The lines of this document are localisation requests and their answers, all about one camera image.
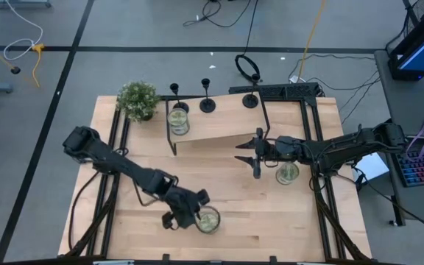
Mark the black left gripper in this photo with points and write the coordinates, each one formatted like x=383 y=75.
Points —
x=182 y=210

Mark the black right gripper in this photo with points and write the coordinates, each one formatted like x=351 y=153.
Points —
x=259 y=154

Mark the glass jar candle with label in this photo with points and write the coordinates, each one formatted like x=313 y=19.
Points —
x=178 y=121
x=209 y=221
x=287 y=173

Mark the black metal candlestick holder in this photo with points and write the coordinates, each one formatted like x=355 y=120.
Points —
x=250 y=101
x=207 y=105
x=181 y=107

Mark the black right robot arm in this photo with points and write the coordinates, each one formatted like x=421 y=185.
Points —
x=344 y=151

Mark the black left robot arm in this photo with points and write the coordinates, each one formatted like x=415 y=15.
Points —
x=123 y=167

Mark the raised wooden shelf board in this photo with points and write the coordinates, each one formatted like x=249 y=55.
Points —
x=223 y=121

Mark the white power adapter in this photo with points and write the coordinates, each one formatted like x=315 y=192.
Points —
x=294 y=79

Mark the small green potted plant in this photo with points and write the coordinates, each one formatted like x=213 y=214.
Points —
x=138 y=101

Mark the white box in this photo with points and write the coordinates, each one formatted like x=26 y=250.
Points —
x=372 y=167

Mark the grey desk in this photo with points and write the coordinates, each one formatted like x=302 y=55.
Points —
x=392 y=99

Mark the backlit computer keyboard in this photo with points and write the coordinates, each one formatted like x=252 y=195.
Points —
x=423 y=167

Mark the large black monitor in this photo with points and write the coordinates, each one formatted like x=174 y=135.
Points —
x=422 y=48

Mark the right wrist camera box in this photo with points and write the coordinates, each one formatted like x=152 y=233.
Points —
x=283 y=147

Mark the black perforated bracket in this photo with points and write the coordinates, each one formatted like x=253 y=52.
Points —
x=274 y=90

